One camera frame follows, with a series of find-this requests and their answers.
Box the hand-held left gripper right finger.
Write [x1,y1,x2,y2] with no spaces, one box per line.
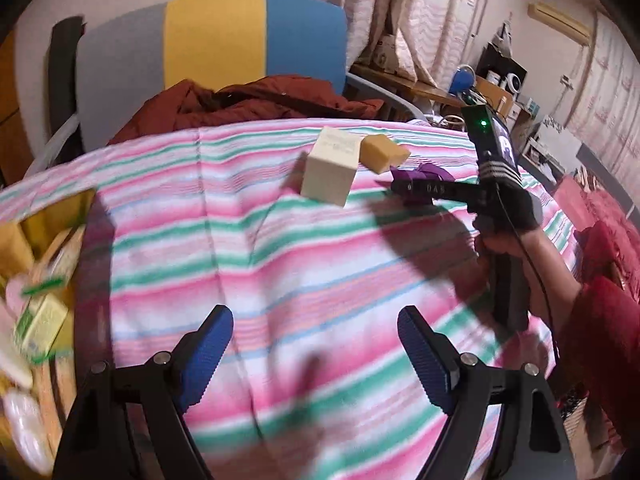
[396,305,578,480]

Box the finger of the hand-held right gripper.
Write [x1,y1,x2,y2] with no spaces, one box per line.
[390,177,483,207]

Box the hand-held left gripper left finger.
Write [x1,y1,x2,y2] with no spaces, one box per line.
[52,304,235,480]

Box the purple cloth piece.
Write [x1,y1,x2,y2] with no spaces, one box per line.
[391,161,457,206]

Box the cracker packet with green edges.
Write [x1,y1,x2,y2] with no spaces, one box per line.
[27,225,87,297]

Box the box of snack packets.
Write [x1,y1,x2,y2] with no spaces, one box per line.
[0,187,98,476]

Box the person's right hand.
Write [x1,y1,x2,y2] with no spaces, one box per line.
[472,181,582,327]

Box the yellow sponge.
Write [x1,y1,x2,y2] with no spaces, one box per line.
[360,134,412,175]

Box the white storage box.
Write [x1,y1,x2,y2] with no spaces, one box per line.
[529,122,584,172]

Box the black shelf unit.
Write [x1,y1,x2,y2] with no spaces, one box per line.
[475,42,529,111]

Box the wooden side table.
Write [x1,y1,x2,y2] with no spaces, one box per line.
[350,62,467,111]

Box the cream cardboard box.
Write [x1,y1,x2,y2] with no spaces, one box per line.
[300,126,362,207]

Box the striped tablecloth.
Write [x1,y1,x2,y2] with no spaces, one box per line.
[0,117,576,480]

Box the patterned beige curtain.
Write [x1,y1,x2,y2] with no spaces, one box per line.
[565,10,640,183]
[195,0,506,92]

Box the red blanket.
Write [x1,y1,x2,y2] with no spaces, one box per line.
[555,175,640,281]

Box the light green packet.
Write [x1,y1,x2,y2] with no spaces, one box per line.
[12,291,71,363]

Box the white plastic packet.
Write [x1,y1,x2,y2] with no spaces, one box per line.
[2,390,55,476]

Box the dark red jacket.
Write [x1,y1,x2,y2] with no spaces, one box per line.
[107,75,386,147]

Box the pale pink packet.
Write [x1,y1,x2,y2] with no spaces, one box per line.
[0,275,35,388]

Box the grey yellow blue chair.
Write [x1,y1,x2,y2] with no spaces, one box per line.
[74,0,431,153]

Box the wooden wardrobe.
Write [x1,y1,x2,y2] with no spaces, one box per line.
[0,30,32,186]

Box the wall air conditioner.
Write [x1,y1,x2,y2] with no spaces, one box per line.
[528,2,593,42]

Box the white plastic strap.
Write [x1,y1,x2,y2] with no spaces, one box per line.
[22,115,81,178]

